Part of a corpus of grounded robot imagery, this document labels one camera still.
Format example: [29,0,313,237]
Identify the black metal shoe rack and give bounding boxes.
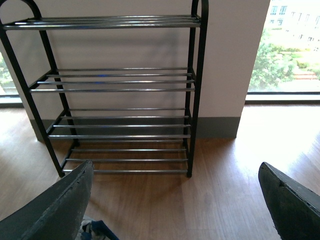
[0,0,209,177]

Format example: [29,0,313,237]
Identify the grey knit sneaker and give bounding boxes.
[75,215,119,240]

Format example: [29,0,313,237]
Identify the window frame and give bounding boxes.
[245,91,320,105]

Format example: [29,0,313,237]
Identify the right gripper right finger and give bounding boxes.
[258,162,320,240]

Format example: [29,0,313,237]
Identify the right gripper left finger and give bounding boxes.
[0,160,94,240]

